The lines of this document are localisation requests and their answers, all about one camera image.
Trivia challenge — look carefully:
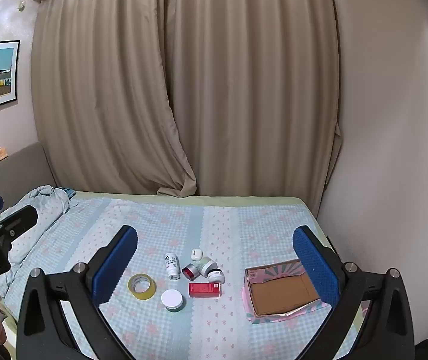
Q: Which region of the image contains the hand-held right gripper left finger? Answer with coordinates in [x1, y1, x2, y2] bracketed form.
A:
[15, 225, 138, 360]

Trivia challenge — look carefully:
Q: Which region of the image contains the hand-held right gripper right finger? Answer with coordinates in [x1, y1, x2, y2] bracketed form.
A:
[293, 226, 415, 360]

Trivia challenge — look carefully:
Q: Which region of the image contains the yellow tape roll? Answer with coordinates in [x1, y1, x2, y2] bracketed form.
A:
[127, 273, 158, 302]

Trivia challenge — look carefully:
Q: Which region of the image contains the pink cardboard box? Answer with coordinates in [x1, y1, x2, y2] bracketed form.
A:
[242, 257, 333, 323]

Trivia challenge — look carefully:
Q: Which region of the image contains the green jar with white lid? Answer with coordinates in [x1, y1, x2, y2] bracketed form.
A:
[161, 289, 187, 313]

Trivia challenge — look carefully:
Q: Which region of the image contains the red round lid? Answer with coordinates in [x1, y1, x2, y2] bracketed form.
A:
[181, 263, 200, 281]

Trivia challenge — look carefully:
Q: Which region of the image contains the pale green and white jar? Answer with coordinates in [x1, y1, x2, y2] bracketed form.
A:
[195, 256, 217, 277]

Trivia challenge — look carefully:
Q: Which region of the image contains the red box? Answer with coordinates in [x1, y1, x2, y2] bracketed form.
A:
[189, 282, 222, 300]

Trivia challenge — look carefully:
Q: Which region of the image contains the light blue crumpled duvet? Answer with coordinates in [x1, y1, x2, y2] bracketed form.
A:
[0, 184, 77, 302]

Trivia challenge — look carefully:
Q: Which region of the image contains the grey padded headboard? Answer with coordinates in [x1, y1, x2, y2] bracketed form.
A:
[0, 140, 56, 211]

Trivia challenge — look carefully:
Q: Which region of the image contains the white bottle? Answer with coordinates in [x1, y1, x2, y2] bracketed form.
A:
[164, 253, 181, 281]

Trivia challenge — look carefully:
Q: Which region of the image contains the floral checked bed sheet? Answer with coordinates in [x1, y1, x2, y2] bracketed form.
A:
[3, 196, 370, 360]

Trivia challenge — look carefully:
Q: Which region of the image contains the beige curtain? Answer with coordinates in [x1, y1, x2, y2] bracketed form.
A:
[163, 0, 343, 218]
[30, 0, 199, 198]

